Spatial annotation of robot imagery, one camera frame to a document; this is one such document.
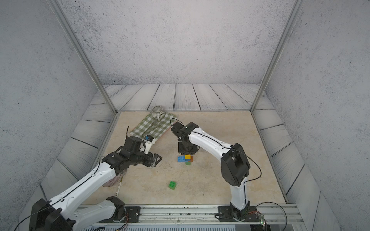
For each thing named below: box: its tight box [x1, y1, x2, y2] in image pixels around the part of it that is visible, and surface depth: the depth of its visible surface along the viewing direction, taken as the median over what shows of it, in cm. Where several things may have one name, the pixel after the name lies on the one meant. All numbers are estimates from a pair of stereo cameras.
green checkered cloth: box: [129, 112, 178, 140], surface depth 113 cm
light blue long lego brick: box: [177, 155, 188, 163], surface depth 89 cm
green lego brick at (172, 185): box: [168, 180, 177, 191], surface depth 82 cm
